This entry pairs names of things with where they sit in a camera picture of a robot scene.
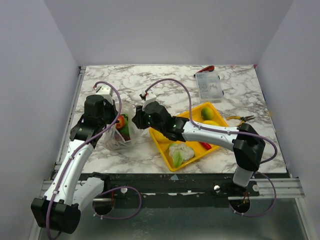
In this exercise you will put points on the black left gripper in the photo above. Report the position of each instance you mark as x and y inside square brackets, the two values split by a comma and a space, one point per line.
[113, 108]

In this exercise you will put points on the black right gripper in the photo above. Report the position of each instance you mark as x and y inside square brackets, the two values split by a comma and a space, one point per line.
[137, 120]

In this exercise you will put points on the red toy apple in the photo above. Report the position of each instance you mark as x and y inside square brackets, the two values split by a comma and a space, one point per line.
[120, 123]

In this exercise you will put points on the green toy bell pepper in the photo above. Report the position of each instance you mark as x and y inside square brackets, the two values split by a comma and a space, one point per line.
[125, 130]

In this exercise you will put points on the clear dotted zip top bag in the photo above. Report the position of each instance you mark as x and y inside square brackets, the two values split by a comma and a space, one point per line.
[135, 133]

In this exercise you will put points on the dark purple toy plum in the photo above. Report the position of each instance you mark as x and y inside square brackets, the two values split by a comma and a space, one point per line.
[120, 140]

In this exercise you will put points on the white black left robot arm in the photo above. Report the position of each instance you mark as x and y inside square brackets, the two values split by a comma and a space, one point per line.
[61, 206]

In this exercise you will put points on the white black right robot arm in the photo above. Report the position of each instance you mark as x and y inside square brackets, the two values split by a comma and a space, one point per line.
[243, 141]

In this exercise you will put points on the yellow plastic tray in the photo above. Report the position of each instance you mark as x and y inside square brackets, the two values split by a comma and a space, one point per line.
[198, 149]

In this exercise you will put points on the white toy cauliflower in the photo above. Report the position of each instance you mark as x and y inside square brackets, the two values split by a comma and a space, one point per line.
[180, 153]

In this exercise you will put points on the green yellow toy mango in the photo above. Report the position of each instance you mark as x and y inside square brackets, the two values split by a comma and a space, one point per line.
[207, 113]

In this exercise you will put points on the black front mounting bar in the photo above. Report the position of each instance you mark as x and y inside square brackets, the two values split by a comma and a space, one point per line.
[168, 190]

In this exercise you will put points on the yellow toy banana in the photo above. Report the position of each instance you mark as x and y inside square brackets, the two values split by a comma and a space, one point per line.
[211, 122]

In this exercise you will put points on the red toy chili pepper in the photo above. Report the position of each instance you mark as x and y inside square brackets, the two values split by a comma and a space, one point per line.
[206, 146]

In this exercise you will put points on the clear plastic screw box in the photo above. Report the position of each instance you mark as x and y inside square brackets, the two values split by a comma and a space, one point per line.
[209, 87]

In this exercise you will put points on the red black utility knife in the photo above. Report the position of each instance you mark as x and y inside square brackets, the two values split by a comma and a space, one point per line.
[209, 68]

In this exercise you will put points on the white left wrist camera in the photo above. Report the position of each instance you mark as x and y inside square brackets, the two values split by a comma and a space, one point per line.
[104, 90]

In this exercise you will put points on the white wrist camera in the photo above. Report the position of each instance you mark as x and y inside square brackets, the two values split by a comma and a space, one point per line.
[147, 97]
[104, 90]

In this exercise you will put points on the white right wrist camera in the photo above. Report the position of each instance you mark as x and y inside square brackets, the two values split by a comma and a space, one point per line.
[147, 97]

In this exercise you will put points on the yellow handled pliers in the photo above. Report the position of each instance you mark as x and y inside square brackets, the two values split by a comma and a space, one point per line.
[241, 119]

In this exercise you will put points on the aluminium rail front right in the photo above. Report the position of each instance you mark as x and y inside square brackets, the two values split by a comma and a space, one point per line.
[286, 188]

